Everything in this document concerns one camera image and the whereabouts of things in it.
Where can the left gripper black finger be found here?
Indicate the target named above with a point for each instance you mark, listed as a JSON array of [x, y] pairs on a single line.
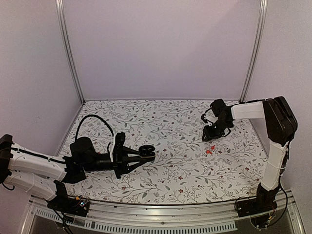
[[134, 162], [128, 151]]

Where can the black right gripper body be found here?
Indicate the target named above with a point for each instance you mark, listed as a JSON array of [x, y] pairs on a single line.
[[217, 131]]

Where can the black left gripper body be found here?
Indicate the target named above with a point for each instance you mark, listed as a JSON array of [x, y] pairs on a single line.
[[118, 165]]

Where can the black earbud charging case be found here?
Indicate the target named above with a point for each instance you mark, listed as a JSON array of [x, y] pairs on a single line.
[[147, 151]]

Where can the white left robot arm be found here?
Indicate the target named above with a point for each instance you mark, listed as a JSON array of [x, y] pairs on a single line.
[[45, 176]]

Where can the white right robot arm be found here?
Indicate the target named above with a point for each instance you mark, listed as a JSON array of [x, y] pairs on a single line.
[[281, 126]]

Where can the floral patterned table mat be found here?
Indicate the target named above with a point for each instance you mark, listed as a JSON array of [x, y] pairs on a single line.
[[182, 172]]

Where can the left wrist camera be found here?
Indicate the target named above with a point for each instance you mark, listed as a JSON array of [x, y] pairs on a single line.
[[113, 150]]

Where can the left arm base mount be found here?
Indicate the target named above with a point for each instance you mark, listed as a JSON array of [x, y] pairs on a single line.
[[78, 205]]

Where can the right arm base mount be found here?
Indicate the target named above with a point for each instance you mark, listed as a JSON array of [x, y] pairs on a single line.
[[256, 207]]

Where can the right aluminium frame post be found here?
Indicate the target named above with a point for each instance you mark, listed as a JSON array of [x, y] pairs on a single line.
[[255, 49]]

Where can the aluminium frame post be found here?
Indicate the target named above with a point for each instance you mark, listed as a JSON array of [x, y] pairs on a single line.
[[255, 49], [68, 49]]

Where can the left aluminium frame post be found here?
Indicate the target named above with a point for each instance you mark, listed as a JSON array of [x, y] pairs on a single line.
[[68, 49]]

